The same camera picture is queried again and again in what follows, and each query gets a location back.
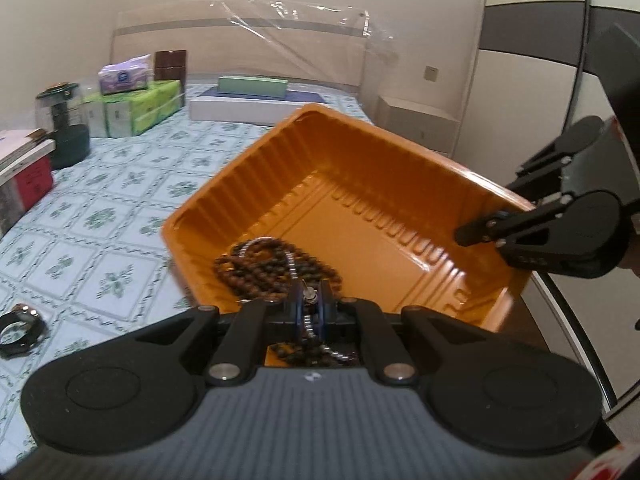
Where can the orange plastic tray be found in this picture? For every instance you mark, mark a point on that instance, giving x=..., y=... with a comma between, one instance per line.
x=350, y=170

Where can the red box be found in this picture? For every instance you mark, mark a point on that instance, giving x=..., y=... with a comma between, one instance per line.
x=35, y=182

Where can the long green box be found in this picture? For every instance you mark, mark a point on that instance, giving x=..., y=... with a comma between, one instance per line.
x=252, y=87

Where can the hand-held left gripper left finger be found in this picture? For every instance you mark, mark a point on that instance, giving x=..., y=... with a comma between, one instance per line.
x=280, y=320

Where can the dark brown box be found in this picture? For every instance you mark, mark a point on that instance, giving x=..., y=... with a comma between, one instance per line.
x=171, y=66

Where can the wall outlet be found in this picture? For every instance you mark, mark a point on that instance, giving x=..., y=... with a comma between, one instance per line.
x=431, y=73

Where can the green tissue box bundle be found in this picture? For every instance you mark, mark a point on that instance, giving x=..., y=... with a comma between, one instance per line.
x=142, y=107

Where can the white flat box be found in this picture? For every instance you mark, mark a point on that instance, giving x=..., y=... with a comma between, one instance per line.
x=240, y=110

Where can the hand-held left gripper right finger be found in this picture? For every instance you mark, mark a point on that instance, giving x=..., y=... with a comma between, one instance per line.
x=345, y=320

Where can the stack of books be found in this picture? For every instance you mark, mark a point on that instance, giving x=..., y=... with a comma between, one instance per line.
x=25, y=147

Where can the beige nightstand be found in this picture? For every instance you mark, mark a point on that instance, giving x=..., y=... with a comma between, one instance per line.
x=420, y=120

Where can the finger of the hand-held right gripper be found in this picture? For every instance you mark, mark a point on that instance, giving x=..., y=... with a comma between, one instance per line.
x=525, y=231
x=537, y=172

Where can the beige headboard with plastic film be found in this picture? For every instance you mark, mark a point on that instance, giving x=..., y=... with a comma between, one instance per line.
x=240, y=45

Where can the glass jar with green base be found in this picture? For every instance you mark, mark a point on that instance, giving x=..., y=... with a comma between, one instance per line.
x=65, y=125

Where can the purple tissue pack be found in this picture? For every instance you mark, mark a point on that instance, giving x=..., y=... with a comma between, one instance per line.
x=125, y=76

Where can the black wristwatch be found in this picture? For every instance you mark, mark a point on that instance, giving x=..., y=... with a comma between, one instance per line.
x=22, y=327

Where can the white and grey wardrobe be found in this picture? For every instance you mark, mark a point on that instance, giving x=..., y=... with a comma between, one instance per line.
x=530, y=60

